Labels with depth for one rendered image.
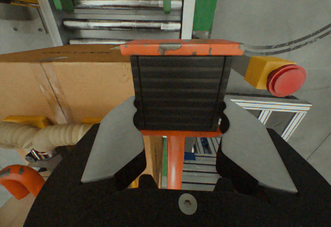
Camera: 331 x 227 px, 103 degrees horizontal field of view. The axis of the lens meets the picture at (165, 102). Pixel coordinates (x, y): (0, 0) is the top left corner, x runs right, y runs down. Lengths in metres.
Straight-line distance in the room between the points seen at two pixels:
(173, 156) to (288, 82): 0.29
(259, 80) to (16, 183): 0.53
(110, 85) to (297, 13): 1.56
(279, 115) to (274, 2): 0.98
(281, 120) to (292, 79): 1.40
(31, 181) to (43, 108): 0.16
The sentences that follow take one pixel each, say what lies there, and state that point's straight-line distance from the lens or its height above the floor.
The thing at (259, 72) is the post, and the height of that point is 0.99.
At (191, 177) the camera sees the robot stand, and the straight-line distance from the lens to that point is 0.77.
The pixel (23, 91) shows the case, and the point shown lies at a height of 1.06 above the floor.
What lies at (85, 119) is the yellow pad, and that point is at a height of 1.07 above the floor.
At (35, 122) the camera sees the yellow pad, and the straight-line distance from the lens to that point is 0.44.
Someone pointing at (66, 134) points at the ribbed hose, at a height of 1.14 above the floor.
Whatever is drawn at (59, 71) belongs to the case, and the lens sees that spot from 0.34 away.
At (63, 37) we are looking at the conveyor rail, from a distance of 0.92.
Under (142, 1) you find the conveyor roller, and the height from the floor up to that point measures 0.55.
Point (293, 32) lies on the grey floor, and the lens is 1.67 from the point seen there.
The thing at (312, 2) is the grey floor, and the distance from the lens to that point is 1.70.
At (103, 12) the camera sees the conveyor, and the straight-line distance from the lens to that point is 0.89.
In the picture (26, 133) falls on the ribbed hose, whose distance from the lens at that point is 0.35.
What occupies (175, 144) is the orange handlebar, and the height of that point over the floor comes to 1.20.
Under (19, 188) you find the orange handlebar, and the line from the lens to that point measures 0.38.
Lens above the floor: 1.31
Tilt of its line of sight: 60 degrees down
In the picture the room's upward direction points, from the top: 175 degrees counter-clockwise
